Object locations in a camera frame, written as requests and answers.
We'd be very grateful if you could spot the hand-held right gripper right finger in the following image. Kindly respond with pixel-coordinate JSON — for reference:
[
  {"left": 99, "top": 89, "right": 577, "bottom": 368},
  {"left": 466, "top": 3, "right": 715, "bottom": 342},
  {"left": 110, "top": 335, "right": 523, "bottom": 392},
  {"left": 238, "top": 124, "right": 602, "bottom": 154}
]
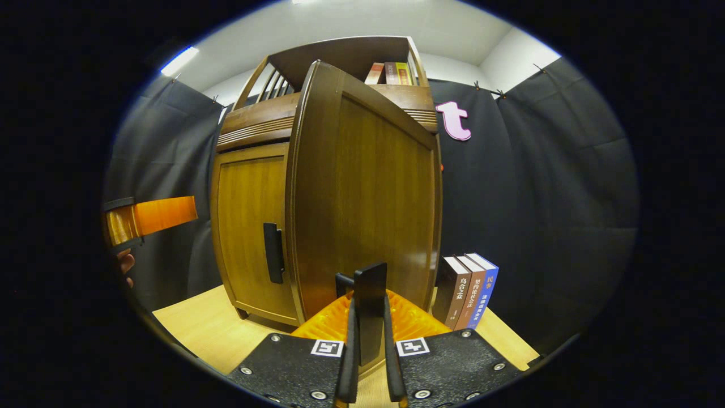
[{"left": 384, "top": 289, "right": 524, "bottom": 408}]

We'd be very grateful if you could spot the wooden cabinet door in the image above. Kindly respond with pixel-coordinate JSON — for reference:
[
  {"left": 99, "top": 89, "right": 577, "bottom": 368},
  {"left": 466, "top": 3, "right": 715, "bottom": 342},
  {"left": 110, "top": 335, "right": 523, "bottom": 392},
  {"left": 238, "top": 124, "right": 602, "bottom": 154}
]
[
  {"left": 212, "top": 143, "right": 298, "bottom": 327},
  {"left": 286, "top": 61, "right": 443, "bottom": 341}
]

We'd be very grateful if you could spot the wooden cabinet drawer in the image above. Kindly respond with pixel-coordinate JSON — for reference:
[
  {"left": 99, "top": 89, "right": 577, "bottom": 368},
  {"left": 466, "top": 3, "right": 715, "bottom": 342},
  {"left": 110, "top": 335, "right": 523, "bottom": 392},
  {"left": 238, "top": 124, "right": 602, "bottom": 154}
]
[{"left": 217, "top": 84, "right": 440, "bottom": 152}]

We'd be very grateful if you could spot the black door handle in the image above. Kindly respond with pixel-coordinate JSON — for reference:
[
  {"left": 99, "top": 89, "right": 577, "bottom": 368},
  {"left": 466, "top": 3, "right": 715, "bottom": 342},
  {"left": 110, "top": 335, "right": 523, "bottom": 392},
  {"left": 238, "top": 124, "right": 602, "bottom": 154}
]
[
  {"left": 263, "top": 223, "right": 285, "bottom": 284},
  {"left": 336, "top": 262, "right": 389, "bottom": 366}
]

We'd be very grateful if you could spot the wooden double-door shoe cabinet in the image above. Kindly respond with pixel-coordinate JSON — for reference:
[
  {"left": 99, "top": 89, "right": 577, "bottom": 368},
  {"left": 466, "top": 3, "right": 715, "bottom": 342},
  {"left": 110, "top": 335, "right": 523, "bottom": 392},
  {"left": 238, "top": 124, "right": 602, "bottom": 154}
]
[{"left": 211, "top": 36, "right": 443, "bottom": 341}]

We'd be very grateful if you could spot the long ceiling light strip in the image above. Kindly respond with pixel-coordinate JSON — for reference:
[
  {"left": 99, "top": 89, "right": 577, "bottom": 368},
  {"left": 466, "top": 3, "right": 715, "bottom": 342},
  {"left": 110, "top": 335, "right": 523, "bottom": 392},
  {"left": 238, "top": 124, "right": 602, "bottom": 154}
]
[{"left": 160, "top": 46, "right": 201, "bottom": 78}]

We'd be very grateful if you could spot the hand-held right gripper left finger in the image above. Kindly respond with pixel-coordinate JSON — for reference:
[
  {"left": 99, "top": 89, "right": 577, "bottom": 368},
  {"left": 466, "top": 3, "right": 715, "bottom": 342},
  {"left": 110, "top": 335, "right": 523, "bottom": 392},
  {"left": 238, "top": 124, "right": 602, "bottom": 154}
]
[{"left": 228, "top": 290, "right": 360, "bottom": 408}]

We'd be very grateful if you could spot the blue book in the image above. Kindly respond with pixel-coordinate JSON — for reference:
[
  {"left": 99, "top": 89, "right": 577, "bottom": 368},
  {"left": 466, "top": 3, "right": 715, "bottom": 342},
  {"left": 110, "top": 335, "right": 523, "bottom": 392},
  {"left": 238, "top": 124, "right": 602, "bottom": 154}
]
[{"left": 464, "top": 253, "right": 500, "bottom": 330}]

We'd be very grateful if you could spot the dark brown book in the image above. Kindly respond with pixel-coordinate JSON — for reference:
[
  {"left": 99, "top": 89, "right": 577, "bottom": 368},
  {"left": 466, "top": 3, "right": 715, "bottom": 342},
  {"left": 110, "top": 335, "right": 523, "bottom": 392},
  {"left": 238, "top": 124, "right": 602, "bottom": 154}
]
[{"left": 433, "top": 256, "right": 472, "bottom": 330}]

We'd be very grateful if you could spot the black backdrop cloth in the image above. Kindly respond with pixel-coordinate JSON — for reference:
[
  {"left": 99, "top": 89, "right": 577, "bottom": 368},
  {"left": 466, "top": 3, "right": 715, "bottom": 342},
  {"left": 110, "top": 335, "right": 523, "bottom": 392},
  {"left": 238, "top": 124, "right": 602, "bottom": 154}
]
[{"left": 105, "top": 57, "right": 641, "bottom": 355}]

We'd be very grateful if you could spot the light brown book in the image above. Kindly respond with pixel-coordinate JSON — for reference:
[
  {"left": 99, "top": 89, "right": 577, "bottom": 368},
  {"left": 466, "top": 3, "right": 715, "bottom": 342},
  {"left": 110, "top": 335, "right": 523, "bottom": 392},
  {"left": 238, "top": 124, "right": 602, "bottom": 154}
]
[{"left": 453, "top": 255, "right": 487, "bottom": 331}]

